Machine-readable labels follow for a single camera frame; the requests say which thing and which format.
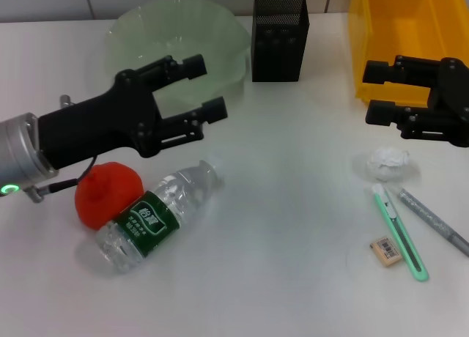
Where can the yellow plastic bin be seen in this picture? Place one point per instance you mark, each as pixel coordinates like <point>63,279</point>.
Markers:
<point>399,25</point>

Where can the white paper ball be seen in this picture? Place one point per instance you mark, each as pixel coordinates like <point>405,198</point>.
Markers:
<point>386,163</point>

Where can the green glass fruit plate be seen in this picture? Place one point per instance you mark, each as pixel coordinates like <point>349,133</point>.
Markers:
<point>176,25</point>

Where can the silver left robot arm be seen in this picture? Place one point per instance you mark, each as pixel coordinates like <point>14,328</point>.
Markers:
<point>18,146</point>

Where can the beige eraser with barcode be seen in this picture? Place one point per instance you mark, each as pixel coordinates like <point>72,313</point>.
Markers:
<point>384,251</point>

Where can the black mesh pen holder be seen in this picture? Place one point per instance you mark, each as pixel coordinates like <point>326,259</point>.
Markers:
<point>278,55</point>

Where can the green utility knife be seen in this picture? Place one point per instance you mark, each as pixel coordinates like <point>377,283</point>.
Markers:
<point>399,230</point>

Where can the silver grey pen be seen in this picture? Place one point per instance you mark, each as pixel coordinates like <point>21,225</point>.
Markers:
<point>428,217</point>

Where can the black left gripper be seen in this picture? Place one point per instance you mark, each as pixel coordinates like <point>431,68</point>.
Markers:
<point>102,124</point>

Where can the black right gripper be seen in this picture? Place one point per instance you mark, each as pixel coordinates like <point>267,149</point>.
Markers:
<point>456,91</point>

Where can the clear green-label water bottle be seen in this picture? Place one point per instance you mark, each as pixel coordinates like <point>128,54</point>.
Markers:
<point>154,220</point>

